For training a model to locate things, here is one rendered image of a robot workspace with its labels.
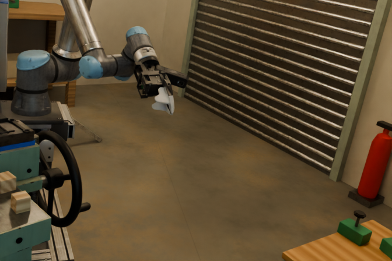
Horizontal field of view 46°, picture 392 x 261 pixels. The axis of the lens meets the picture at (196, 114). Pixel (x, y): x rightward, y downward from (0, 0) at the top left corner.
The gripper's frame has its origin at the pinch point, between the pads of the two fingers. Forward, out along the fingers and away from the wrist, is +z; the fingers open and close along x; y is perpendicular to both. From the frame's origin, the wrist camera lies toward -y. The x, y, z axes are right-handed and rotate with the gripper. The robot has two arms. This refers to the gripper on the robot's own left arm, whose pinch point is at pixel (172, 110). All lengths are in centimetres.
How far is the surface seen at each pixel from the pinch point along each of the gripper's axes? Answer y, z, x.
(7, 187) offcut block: 50, 20, 3
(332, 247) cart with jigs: -63, 43, -39
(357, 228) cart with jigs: -76, 39, -37
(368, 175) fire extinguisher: -192, -19, -124
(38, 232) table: 45, 34, 6
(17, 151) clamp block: 46.2, 8.9, 1.0
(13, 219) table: 50, 30, 7
